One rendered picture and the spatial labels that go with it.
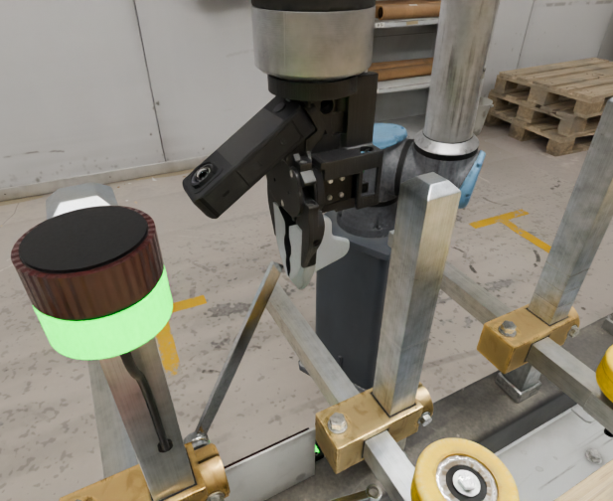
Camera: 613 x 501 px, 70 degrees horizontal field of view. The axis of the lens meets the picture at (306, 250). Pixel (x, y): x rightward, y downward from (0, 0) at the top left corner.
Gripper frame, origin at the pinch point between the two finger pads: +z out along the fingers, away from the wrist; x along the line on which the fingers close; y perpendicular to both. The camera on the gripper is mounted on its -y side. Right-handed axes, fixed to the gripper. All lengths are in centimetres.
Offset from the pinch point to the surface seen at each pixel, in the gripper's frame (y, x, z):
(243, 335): -6.2, -1.5, 3.8
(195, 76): 55, 253, 38
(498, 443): 27.2, -12.0, 32.4
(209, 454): -12.6, -7.7, 10.7
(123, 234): -14.7, -13.5, -17.4
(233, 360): -7.8, -2.2, 5.9
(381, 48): 188, 245, 31
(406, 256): 7.0, -8.5, -5.9
